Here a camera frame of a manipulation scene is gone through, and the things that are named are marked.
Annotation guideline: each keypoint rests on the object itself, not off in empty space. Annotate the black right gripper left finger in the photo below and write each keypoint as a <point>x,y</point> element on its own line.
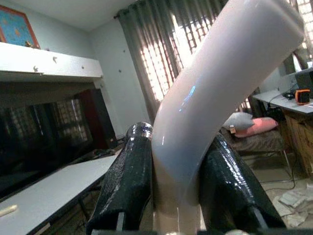
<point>127,176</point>

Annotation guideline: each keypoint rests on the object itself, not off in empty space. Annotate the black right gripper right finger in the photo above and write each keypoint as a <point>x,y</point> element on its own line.
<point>232,191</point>

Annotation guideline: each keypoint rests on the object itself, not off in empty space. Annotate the pale plastic dustpan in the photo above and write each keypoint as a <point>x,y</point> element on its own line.
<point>207,98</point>

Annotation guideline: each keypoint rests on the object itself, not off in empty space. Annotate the brown cushioned bed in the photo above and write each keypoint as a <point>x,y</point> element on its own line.
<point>256,144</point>

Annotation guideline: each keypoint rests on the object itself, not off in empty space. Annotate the white papers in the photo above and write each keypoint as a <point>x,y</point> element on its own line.
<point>293,200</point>

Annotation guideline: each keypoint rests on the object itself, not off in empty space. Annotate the dark red cabinet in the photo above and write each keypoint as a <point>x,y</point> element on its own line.
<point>97,117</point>

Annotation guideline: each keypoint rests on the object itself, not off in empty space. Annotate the grey pillow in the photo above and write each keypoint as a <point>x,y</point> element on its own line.
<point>238,121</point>

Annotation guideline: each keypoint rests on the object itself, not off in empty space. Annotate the pink pillow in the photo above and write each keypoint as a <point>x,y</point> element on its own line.
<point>261,124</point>

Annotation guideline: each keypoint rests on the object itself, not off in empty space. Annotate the wooden desk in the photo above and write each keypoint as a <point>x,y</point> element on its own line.
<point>298,137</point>

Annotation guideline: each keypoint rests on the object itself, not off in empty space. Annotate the orange and black device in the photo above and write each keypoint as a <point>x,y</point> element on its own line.
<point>302,97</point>

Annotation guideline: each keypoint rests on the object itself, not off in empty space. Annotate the small white oblong object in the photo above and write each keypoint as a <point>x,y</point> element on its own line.
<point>8,210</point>

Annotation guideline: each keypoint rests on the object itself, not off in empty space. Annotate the grey curtain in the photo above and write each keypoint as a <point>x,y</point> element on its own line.
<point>137,49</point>

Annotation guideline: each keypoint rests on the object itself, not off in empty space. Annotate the red-framed blue picture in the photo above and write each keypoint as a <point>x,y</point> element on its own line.
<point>12,27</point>

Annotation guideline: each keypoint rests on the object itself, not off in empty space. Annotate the white wall shelf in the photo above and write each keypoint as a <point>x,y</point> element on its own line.
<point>49,63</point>

